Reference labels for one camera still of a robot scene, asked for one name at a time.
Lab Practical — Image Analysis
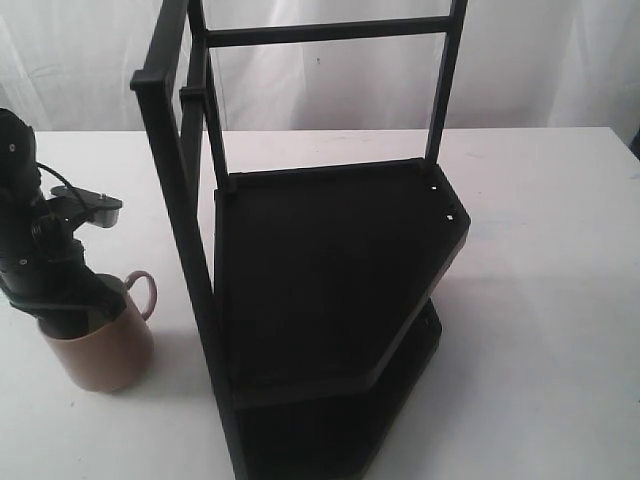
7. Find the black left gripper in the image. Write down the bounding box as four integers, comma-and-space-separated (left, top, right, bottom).
1, 214, 125, 330

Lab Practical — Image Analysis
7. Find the pink ceramic mug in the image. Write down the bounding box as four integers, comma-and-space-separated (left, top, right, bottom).
38, 270, 158, 393

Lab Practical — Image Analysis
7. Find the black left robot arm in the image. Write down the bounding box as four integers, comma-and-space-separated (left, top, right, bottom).
1, 109, 125, 339

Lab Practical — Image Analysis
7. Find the white backdrop curtain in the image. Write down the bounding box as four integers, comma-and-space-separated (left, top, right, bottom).
1, 1, 639, 143

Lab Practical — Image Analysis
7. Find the black two-tier shelf rack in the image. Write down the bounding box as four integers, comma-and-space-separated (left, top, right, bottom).
130, 1, 471, 479

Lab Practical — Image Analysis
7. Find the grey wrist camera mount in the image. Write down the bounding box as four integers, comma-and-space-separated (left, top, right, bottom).
49, 185, 123, 229

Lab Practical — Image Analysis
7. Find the black camera cable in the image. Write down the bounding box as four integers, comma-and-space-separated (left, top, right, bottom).
37, 162, 86, 211

